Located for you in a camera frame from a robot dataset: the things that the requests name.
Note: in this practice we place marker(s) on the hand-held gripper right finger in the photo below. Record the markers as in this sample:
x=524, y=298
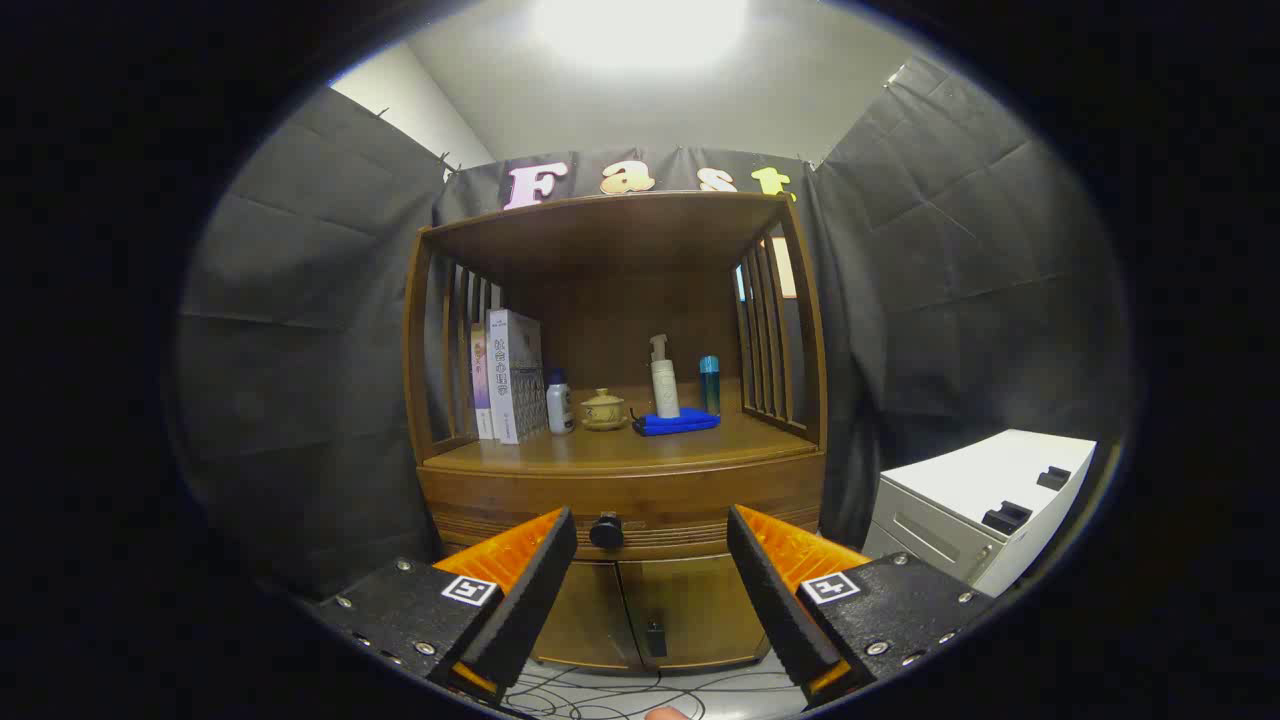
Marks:
x=775, y=600

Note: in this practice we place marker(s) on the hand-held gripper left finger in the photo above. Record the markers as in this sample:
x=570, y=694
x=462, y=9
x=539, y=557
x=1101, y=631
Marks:
x=525, y=600

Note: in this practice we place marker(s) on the black drawer knob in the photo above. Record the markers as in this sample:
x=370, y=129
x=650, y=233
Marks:
x=606, y=530

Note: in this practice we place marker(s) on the brown wooden drawer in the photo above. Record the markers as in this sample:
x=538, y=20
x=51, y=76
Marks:
x=690, y=492

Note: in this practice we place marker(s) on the wooden cabinet door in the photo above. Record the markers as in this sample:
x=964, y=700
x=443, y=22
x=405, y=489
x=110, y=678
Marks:
x=595, y=620
x=705, y=610

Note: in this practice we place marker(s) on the brown wooden countertop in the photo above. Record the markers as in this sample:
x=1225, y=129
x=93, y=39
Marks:
x=600, y=448

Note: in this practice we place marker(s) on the brown wooden cabinet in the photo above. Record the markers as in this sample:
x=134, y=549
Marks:
x=640, y=300

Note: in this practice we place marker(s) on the white bottle with blue cap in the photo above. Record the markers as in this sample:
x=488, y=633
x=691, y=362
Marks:
x=560, y=408

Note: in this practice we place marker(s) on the folded blue cloth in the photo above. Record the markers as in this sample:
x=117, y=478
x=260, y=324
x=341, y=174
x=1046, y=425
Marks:
x=680, y=423

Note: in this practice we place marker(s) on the tan lidded teacup with saucer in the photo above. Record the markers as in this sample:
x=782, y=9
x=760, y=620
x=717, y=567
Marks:
x=604, y=410

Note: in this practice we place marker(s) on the thin purple book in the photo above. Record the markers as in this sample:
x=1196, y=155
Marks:
x=481, y=385

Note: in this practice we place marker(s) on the clear blue bottle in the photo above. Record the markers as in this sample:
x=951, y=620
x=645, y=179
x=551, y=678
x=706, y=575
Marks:
x=710, y=390

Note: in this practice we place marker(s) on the thick white book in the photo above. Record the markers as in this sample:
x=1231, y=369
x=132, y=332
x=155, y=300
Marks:
x=515, y=380

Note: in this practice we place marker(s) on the white pump bottle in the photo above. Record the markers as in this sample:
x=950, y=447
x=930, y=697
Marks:
x=665, y=385

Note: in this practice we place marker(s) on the white storage unit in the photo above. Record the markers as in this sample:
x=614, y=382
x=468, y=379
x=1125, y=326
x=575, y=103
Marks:
x=990, y=470

